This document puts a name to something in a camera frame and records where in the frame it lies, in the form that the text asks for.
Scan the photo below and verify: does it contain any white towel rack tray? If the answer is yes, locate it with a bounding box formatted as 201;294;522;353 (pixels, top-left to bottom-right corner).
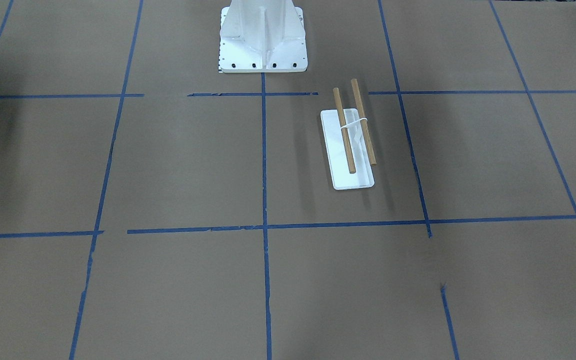
320;108;375;191

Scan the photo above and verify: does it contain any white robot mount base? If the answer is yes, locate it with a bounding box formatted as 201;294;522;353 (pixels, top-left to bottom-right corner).
218;0;309;74

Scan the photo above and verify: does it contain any wooden rack rod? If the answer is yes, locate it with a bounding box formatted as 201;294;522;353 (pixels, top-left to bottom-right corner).
333;87;356;174
350;78;377;167

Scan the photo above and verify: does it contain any outer wooden rack rod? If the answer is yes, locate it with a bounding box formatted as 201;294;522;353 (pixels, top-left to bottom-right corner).
350;78;377;167

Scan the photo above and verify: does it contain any inner wooden rack rod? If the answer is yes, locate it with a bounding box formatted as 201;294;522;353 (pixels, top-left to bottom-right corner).
333;87;356;174

